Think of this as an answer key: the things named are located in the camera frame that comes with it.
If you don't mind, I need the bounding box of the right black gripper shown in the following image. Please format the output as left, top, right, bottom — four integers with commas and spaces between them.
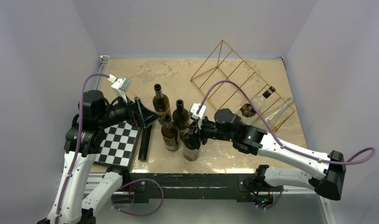
182, 114, 234, 149

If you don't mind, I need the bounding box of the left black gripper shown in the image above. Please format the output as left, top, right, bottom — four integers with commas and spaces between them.
97, 91, 160, 128

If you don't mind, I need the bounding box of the dark wine bottle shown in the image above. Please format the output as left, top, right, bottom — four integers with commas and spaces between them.
161, 115, 180, 152
152, 84, 171, 125
172, 99, 190, 138
183, 134, 200, 161

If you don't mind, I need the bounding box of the clear liquor bottle black cap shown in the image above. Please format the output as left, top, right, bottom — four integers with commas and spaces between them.
236, 86, 276, 123

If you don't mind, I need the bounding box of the clear glass bottle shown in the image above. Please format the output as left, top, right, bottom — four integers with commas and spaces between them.
251, 98, 294, 130

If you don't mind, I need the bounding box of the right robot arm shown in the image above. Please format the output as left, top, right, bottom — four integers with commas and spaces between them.
183, 104, 346, 201

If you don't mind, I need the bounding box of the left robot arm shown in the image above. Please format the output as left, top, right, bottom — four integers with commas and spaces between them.
39, 90, 161, 224

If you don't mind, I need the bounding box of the black white chessboard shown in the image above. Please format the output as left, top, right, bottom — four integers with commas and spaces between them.
94, 122, 141, 168

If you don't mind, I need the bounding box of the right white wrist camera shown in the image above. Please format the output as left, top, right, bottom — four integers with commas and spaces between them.
189, 103, 207, 129

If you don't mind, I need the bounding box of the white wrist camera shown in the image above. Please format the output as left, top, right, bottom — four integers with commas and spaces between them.
189, 103, 207, 129
108, 74, 132, 103

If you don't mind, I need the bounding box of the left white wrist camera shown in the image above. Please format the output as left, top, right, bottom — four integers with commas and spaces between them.
108, 74, 132, 103

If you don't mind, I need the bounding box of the purple cable loop under table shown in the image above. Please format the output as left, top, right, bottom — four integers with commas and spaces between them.
111, 178, 164, 217

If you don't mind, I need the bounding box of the gold wire wine rack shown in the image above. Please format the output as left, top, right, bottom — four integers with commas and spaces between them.
190, 40, 296, 131

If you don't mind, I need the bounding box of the black table front rail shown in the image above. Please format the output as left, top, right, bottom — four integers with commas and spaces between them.
124, 173, 256, 203

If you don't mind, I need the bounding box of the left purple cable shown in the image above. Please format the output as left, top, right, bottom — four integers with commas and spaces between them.
53, 73, 111, 224

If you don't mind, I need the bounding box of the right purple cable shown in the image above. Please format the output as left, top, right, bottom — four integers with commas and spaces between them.
197, 80, 376, 166

